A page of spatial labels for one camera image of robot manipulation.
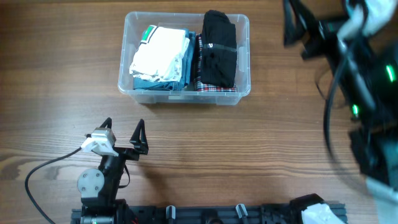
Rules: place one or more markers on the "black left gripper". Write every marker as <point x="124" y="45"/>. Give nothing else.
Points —
<point x="141" y="145"/>

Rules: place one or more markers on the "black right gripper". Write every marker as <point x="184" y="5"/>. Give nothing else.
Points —
<point x="295" y="27"/>

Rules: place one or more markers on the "blue denim jeans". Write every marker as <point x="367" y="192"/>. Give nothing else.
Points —
<point x="140" y="84"/>

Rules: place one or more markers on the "white shirt green tag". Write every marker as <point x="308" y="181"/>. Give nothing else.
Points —
<point x="159" y="57"/>

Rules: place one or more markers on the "red navy plaid shirt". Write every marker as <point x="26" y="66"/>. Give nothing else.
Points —
<point x="198" y="84"/>

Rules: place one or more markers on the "black garment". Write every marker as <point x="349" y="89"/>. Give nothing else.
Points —
<point x="219" y="51"/>

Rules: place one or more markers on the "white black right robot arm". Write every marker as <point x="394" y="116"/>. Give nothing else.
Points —
<point x="369" y="85"/>

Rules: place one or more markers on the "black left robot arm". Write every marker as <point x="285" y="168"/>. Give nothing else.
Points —
<point x="98" y="187"/>

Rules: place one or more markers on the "clear plastic storage container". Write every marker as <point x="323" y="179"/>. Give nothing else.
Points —
<point x="136" y="23"/>

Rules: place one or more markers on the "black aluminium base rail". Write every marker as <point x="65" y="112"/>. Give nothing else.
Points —
<point x="264" y="214"/>

